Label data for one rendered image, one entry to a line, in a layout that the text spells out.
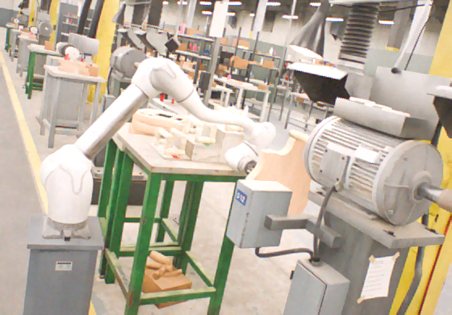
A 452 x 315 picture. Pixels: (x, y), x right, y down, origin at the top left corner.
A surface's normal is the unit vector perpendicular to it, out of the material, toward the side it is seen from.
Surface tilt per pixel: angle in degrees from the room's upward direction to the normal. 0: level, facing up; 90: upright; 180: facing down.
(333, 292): 90
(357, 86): 90
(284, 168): 92
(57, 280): 90
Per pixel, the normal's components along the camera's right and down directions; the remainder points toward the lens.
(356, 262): -0.86, -0.07
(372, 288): 0.47, 0.26
